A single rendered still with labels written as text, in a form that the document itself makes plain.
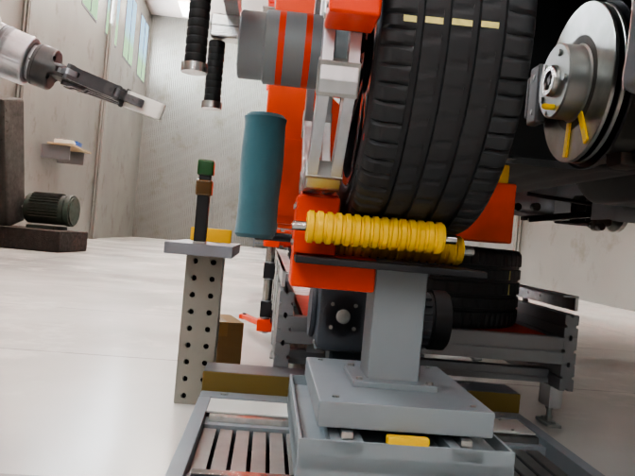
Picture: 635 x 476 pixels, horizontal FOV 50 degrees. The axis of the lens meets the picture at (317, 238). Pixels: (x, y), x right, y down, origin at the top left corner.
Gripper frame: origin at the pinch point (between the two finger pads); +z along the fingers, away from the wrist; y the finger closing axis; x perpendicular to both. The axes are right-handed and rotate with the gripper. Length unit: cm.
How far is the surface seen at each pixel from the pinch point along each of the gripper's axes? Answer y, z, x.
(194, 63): -13.6, 7.0, -7.7
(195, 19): -13.1, 4.6, -14.7
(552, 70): 0, 71, -36
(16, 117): 793, -258, -29
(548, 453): 15, 106, 38
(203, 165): 44.2, 11.9, 2.9
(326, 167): -9.1, 34.0, -0.3
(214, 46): 20.9, 6.1, -20.0
